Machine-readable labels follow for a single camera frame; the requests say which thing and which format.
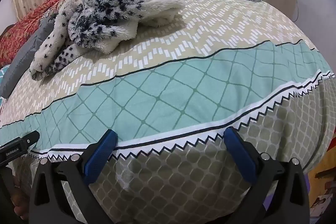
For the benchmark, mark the person left hand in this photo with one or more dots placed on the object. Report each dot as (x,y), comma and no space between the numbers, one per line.
(20,200)

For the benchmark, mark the grey folded quilted blanket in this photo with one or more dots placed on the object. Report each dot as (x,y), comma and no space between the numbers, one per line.
(25,55)

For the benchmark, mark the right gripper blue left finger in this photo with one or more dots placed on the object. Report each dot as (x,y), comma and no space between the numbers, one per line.
(82,170)

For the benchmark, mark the patterned teal beige bedsheet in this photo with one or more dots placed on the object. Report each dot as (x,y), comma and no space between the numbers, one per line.
(169,94)

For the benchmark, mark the white fleece spotted garment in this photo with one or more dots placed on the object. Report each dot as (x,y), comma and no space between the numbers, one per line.
(101,25)

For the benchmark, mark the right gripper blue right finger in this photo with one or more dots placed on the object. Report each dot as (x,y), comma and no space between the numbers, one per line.
(258,169)

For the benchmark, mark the red patterned quilt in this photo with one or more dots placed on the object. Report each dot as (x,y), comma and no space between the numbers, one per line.
(14,38)

